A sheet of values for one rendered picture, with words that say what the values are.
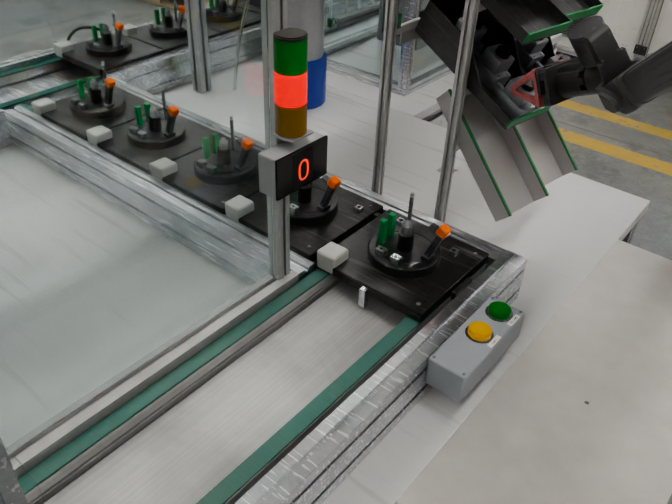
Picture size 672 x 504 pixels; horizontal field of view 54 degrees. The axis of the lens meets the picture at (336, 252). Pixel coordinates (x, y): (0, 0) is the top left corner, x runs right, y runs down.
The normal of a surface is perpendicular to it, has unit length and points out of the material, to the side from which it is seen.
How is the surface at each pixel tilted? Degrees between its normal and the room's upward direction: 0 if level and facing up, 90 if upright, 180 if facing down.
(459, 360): 0
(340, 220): 0
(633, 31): 90
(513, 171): 45
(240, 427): 0
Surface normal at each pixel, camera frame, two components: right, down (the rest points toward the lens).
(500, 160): 0.48, -0.24
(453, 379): -0.63, 0.44
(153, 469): 0.04, -0.80
